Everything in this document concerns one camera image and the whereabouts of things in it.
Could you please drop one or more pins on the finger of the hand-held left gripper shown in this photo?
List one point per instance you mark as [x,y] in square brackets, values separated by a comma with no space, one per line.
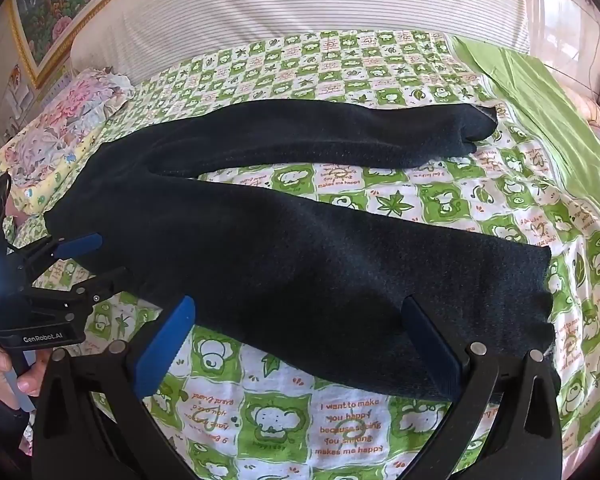
[82,244]
[87,287]

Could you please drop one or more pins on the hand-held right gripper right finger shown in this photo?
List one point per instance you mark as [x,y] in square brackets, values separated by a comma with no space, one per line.
[432,345]

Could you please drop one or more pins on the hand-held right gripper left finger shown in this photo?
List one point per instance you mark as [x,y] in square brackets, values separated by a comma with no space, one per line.
[164,345]

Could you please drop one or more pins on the black pants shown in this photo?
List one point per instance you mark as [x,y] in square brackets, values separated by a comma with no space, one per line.
[290,260]

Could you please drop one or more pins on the person's left hand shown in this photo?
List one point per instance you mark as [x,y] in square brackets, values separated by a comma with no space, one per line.
[27,377]

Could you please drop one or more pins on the floral pillow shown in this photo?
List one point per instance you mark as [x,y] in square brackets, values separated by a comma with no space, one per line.
[55,135]

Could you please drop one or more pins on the green checked printed bed sheet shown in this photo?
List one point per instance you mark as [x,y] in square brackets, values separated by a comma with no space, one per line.
[320,435]

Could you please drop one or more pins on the framed landscape painting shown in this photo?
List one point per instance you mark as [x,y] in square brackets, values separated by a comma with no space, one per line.
[65,5]

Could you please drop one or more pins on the plain green cloth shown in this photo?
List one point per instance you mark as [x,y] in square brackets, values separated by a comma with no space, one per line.
[540,100]

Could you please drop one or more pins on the pink quilt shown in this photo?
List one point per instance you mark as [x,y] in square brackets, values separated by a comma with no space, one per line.
[597,115]

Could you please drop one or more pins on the striped white headboard cushion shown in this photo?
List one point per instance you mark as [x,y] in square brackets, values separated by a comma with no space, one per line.
[300,15]

